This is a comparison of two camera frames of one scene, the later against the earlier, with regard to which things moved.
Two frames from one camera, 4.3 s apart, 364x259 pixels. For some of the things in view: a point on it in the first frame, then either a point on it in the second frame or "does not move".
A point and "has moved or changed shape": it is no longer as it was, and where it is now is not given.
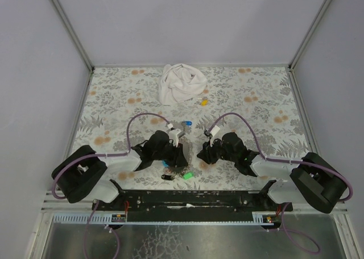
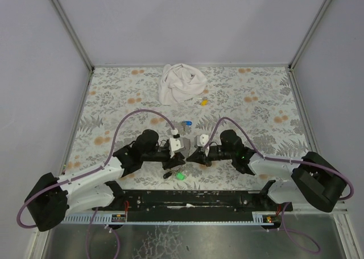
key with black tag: (168, 177) has moved or changed shape
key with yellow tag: (204, 100) does not move
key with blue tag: (186, 122) does not move
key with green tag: (187, 175) to (180, 176)
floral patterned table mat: (121, 107) does not move
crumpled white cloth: (180, 83) does not move
